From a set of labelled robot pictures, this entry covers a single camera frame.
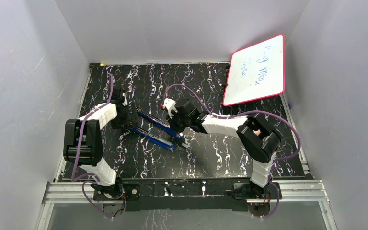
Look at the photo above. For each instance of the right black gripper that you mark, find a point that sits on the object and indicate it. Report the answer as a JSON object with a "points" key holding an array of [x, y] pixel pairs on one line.
{"points": [[172, 122]]}

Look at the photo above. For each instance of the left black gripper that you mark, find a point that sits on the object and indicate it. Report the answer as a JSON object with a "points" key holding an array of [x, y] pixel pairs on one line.
{"points": [[131, 118]]}

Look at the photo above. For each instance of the blue stapler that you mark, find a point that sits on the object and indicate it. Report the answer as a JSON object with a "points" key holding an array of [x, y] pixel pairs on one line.
{"points": [[159, 123], [153, 138]]}

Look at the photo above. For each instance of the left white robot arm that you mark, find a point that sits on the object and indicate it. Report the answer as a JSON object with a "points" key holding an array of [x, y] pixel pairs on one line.
{"points": [[83, 144]]}

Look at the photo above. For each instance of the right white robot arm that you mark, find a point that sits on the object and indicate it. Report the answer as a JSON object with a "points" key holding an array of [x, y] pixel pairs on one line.
{"points": [[259, 138]]}

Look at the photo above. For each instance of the pink framed whiteboard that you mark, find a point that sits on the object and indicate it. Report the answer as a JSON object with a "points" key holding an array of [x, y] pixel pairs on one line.
{"points": [[256, 72]]}

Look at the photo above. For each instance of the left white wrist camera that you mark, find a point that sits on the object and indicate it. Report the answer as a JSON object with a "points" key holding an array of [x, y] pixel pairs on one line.
{"points": [[124, 99]]}

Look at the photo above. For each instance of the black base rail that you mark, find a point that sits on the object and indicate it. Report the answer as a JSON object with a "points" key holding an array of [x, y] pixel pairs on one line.
{"points": [[236, 194]]}

